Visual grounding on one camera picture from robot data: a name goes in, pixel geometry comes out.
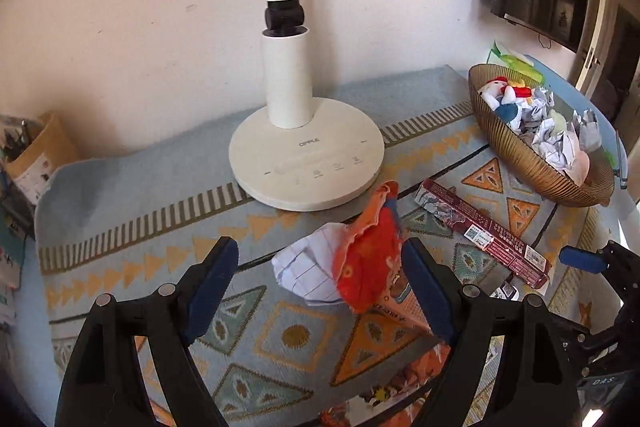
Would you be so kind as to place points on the white desk lamp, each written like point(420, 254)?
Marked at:
point(305, 167)

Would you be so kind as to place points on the small grey upright panel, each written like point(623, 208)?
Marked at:
point(622, 162)

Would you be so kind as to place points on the gold ribbed bowl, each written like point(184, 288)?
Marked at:
point(540, 184)

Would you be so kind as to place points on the white cat plush toy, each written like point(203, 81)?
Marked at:
point(502, 92)

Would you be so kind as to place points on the cardboard pen box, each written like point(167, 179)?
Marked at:
point(42, 157)

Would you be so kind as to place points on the row of upright books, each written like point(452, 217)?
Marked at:
point(10, 252)

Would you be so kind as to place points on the orange cartoon print packet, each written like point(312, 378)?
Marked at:
point(385, 389)

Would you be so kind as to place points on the green tissue pack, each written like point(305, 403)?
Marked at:
point(510, 59)

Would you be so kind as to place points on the wooden door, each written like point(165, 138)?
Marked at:
point(612, 32)

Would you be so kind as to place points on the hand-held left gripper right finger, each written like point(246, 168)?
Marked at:
point(425, 292)

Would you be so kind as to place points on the long brown printed carton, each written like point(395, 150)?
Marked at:
point(480, 234)

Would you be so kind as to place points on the orange red snack packet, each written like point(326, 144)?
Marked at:
point(370, 257)

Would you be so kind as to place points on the lined paper sheet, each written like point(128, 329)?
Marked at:
point(305, 267)

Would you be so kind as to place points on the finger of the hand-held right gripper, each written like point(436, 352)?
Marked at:
point(580, 258)
point(582, 338)

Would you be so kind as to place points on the patterned woven table mat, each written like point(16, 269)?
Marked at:
point(125, 217)

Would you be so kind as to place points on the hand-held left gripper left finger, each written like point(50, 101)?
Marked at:
point(212, 287)

